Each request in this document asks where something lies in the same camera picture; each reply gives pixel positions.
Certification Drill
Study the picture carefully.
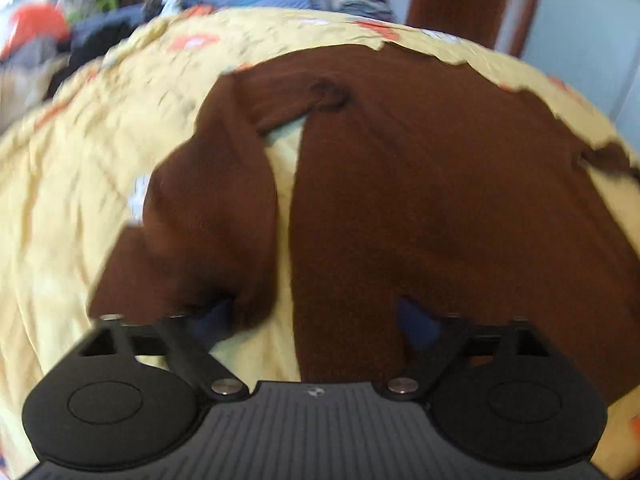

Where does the brown knit sweater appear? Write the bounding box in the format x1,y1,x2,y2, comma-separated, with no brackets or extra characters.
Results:
89,44,639,402

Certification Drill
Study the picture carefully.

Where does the dark clothes heap on floor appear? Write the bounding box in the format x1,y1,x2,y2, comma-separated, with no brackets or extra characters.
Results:
44,4,144,100

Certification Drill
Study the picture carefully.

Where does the yellow floral bed quilt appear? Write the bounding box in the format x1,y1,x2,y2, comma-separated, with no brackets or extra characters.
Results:
1,8,618,479

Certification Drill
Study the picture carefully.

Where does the orange red bag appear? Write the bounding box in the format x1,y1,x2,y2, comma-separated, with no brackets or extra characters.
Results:
1,2,70,58

